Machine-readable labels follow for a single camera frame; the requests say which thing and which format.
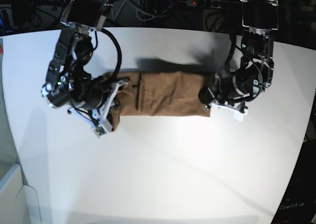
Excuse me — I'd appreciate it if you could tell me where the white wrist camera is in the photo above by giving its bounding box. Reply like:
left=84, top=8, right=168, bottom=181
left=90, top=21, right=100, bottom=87
left=92, top=120, right=113, bottom=138
left=233, top=110, right=248, bottom=122

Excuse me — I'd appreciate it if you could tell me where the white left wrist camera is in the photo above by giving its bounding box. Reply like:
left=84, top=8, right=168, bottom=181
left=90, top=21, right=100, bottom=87
left=233, top=110, right=248, bottom=122

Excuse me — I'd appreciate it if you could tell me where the black power strip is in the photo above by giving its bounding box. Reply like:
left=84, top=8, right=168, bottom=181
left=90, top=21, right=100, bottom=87
left=184, top=0, right=238, bottom=9

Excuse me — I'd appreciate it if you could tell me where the brown T-shirt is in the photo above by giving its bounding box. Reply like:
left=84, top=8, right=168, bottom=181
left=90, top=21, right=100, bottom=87
left=116, top=72, right=214, bottom=117

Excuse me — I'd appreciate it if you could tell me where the white cabinet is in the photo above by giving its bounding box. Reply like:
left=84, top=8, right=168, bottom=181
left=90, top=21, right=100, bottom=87
left=0, top=163, right=42, bottom=224

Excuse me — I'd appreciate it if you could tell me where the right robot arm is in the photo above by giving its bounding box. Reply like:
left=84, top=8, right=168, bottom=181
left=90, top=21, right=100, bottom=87
left=41, top=0, right=130, bottom=137

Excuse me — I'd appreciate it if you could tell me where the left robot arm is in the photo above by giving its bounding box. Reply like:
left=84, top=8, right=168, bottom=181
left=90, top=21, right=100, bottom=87
left=198, top=0, right=279, bottom=115

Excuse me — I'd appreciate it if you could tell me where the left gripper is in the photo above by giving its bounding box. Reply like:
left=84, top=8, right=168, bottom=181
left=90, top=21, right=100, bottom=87
left=198, top=73, right=248, bottom=112

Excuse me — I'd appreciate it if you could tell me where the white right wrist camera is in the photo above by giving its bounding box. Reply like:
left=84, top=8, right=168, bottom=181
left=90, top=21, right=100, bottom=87
left=92, top=120, right=113, bottom=138

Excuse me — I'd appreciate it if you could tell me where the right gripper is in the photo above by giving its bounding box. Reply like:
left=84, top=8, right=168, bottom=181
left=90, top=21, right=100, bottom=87
left=67, top=77, right=130, bottom=132

